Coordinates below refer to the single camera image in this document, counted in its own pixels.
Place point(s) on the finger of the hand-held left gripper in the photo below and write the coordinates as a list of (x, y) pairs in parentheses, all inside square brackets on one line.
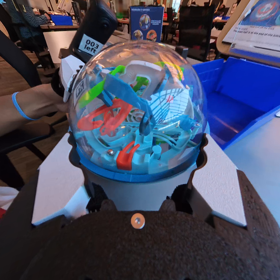
[(67, 67)]

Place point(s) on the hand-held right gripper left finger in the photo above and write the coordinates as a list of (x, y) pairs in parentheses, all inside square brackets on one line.
[(54, 175)]

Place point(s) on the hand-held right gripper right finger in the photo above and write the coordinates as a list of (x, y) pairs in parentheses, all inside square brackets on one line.
[(216, 179)]

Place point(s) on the clear plastic maze ball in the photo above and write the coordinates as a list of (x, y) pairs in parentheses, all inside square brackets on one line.
[(140, 105)]

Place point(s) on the person's left hand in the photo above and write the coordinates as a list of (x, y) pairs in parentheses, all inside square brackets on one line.
[(47, 100)]

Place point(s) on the small blue plastic bin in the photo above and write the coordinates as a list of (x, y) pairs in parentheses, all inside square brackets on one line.
[(61, 20)]

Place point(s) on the blue standing picture card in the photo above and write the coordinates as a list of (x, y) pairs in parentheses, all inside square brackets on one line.
[(146, 23)]

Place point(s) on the person's white shirt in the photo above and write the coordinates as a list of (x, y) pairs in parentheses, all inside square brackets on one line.
[(7, 196)]

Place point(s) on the blue wristband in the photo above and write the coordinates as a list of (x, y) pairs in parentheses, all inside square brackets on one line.
[(18, 107)]

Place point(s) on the large blue plastic bin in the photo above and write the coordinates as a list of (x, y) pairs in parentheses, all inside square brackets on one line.
[(236, 102)]

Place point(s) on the small black cube device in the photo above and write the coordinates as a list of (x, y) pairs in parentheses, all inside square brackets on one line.
[(182, 52)]

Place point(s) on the black mesh office chair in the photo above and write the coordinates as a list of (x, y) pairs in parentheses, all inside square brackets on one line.
[(195, 28)]

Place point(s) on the wooden board with instruction sheet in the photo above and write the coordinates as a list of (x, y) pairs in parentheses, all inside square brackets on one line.
[(251, 24)]

